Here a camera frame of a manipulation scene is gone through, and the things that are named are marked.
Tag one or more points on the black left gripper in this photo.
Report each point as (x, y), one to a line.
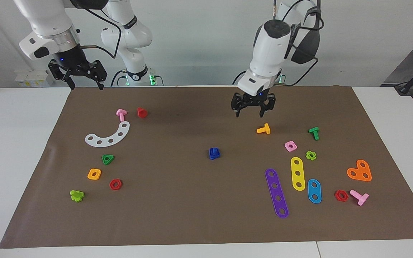
(252, 99)

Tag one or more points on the orange square nut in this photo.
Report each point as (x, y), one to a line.
(90, 175)

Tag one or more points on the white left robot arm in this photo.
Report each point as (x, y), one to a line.
(271, 53)

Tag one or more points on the green triangle nut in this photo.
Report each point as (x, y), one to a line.
(111, 157)

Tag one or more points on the orange heart three-hole plate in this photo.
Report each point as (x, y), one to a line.
(359, 171)

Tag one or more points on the orange plastic bolt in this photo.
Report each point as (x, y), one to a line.
(265, 129)

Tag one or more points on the green plastic bolt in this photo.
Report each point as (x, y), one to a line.
(314, 132)

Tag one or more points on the purple four-hole strip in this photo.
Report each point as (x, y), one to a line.
(273, 180)

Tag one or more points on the pink square nut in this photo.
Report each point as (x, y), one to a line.
(286, 146)

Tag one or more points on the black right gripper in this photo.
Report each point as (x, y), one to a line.
(72, 63)

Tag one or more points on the white curved five-hole plate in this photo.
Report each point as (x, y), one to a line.
(105, 142)

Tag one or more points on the pink plastic bolt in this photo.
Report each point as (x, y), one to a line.
(360, 197)
(121, 114)

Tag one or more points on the lime green cross nut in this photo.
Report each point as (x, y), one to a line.
(307, 154)

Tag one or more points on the blue triangle-head bolt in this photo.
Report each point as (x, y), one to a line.
(215, 156)

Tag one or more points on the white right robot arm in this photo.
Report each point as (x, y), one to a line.
(48, 18)

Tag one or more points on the lime green cross-head bolt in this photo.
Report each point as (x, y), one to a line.
(76, 195)

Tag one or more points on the yellow three-hole strip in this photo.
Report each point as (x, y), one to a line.
(297, 167)

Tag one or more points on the red hexagon nut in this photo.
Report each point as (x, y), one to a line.
(111, 185)
(336, 196)

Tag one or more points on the brown table mat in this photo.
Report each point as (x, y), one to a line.
(192, 200)

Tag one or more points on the red plastic bolt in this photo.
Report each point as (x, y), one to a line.
(142, 113)

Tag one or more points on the white box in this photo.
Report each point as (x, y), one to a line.
(34, 79)

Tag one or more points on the blue two-hole strip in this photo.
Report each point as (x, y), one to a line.
(314, 191)

